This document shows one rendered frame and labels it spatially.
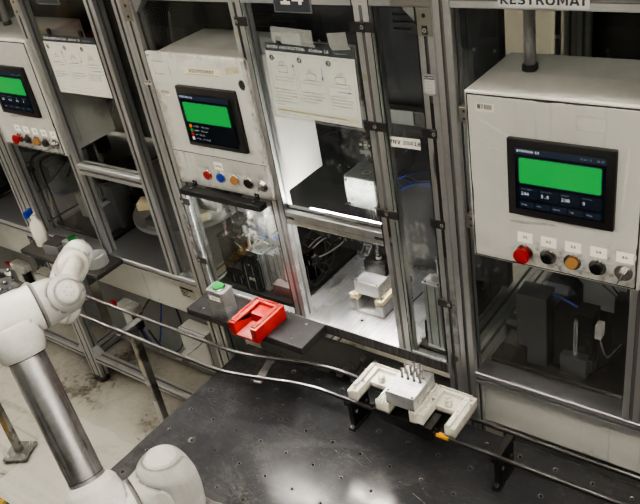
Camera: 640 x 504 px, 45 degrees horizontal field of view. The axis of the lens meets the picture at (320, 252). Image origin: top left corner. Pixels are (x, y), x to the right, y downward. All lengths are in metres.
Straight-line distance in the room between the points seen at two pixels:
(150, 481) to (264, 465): 0.43
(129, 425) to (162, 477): 1.66
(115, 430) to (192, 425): 1.20
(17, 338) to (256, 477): 0.84
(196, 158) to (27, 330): 0.81
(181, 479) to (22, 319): 0.61
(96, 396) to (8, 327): 2.01
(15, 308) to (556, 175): 1.39
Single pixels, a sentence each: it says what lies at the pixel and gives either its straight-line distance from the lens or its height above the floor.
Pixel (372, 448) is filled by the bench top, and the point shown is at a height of 0.68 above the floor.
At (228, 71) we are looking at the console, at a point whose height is 1.79.
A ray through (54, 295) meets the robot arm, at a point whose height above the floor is 1.43.
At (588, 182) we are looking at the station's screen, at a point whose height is 1.62.
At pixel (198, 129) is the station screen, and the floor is 1.60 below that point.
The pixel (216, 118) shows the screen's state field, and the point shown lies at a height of 1.64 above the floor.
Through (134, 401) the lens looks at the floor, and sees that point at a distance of 3.99.
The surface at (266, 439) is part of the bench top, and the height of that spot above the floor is 0.68.
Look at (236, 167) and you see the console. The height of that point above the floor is 1.47.
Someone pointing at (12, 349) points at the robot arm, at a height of 1.35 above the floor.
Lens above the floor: 2.47
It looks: 32 degrees down
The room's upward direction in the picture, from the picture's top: 11 degrees counter-clockwise
